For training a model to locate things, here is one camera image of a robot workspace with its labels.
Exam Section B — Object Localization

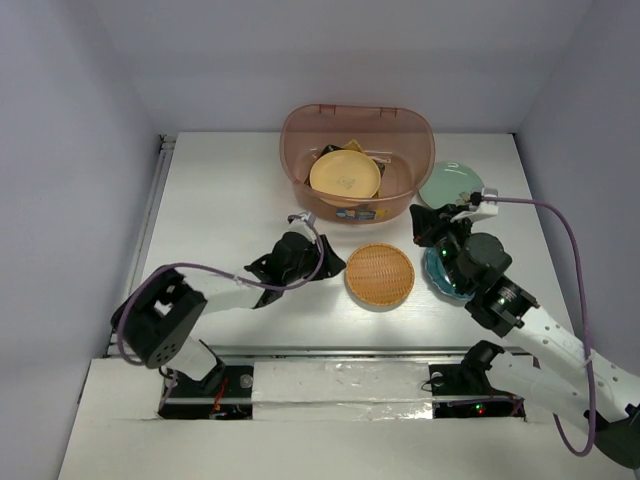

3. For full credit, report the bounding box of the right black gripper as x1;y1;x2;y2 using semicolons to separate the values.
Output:
411;202;477;294

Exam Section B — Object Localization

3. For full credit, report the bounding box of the round woven basket plate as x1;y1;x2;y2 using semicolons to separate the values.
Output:
345;243;415;307

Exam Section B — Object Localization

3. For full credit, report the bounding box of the yellow round plate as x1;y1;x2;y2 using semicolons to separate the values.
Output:
308;150;382;200

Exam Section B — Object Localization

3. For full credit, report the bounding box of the fan-shaped woven plate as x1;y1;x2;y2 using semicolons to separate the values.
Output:
342;139;386;178

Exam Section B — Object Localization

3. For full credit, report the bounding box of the black square floral plate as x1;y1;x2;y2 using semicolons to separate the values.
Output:
303;143;392;191

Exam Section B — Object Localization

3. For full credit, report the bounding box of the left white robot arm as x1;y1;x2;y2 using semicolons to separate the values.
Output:
110;231;346;396

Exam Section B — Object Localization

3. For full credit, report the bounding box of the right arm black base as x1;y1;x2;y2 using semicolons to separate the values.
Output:
420;363;516;399

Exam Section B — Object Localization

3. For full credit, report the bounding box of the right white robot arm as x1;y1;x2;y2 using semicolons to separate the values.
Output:
409;202;639;470

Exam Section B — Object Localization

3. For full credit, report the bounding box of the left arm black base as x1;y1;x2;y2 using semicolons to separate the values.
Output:
158;365;254;420

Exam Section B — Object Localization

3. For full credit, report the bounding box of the pink translucent plastic bin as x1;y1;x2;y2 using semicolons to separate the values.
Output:
279;104;435;225

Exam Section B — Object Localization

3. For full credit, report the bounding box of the teal scalloped plate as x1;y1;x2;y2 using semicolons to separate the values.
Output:
422;248;473;301

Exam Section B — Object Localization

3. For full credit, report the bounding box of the light green floral plate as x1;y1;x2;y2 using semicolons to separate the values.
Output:
418;162;484;209

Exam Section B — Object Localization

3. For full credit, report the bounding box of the white foam front board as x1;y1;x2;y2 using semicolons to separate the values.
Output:
60;359;631;479

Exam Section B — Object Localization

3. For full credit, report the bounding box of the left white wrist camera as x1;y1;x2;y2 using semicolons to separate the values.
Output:
287;212;315;238

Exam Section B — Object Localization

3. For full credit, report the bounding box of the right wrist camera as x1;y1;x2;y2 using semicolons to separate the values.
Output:
451;187;499;223

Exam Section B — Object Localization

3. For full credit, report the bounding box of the aluminium table rail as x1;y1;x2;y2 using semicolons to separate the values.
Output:
102;132;177;357

